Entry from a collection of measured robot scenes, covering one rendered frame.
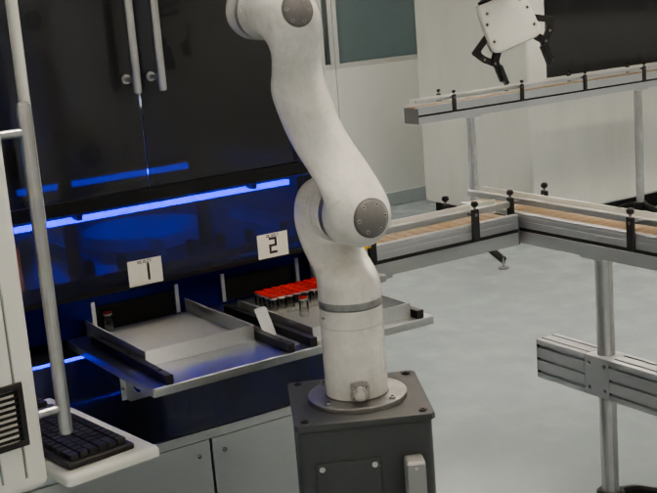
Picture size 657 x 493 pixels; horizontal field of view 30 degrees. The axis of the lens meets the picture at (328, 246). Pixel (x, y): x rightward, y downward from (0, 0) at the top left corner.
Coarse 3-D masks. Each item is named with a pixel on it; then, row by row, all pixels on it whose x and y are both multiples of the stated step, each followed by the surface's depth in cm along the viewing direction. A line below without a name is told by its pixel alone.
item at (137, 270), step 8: (160, 256) 284; (128, 264) 280; (136, 264) 281; (144, 264) 282; (152, 264) 283; (160, 264) 284; (128, 272) 280; (136, 272) 281; (144, 272) 282; (152, 272) 283; (160, 272) 284; (136, 280) 281; (144, 280) 282; (152, 280) 283; (160, 280) 285
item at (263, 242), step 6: (270, 234) 299; (276, 234) 300; (282, 234) 301; (258, 240) 297; (264, 240) 298; (270, 240) 299; (282, 240) 301; (258, 246) 297; (264, 246) 298; (276, 246) 300; (282, 246) 301; (258, 252) 298; (264, 252) 299; (276, 252) 300; (282, 252) 301; (264, 258) 299
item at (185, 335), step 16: (192, 304) 294; (160, 320) 292; (176, 320) 291; (192, 320) 290; (208, 320) 288; (224, 320) 281; (240, 320) 274; (112, 336) 271; (128, 336) 280; (144, 336) 279; (160, 336) 278; (176, 336) 277; (192, 336) 276; (208, 336) 264; (224, 336) 266; (240, 336) 268; (144, 352) 257; (160, 352) 258; (176, 352) 260; (192, 352) 262
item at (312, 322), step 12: (240, 300) 291; (384, 300) 285; (396, 300) 281; (252, 312) 287; (288, 312) 290; (312, 312) 288; (384, 312) 274; (396, 312) 276; (408, 312) 277; (288, 324) 273; (300, 324) 268; (312, 324) 278; (384, 324) 274
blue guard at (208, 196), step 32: (224, 192) 291; (256, 192) 295; (288, 192) 300; (64, 224) 270; (96, 224) 274; (128, 224) 278; (160, 224) 283; (192, 224) 287; (224, 224) 292; (256, 224) 296; (288, 224) 301; (32, 256) 267; (64, 256) 271; (96, 256) 275; (128, 256) 280; (192, 256) 288; (224, 256) 293; (256, 256) 298; (32, 288) 268; (64, 288) 272; (96, 288) 276
